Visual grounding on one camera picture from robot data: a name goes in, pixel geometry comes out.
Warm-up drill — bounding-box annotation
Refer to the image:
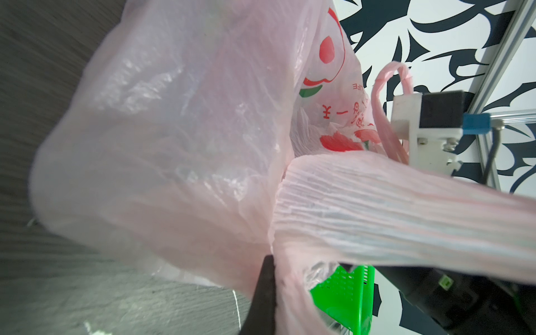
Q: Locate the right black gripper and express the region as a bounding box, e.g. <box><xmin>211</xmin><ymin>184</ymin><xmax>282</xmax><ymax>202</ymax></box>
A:
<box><xmin>375</xmin><ymin>266</ymin><xmax>535</xmax><ymax>334</ymax></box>

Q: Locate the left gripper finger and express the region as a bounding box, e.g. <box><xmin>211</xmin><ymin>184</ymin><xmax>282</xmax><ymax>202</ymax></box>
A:
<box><xmin>239</xmin><ymin>255</ymin><xmax>276</xmax><ymax>335</ymax></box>

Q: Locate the green plastic perforated basket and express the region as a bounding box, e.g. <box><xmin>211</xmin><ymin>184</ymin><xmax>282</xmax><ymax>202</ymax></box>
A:
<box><xmin>311</xmin><ymin>265</ymin><xmax>375</xmax><ymax>335</ymax></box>

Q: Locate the pink plastic bag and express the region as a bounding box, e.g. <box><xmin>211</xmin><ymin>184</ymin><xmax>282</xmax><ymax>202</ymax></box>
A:
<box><xmin>30</xmin><ymin>1</ymin><xmax>535</xmax><ymax>334</ymax></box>

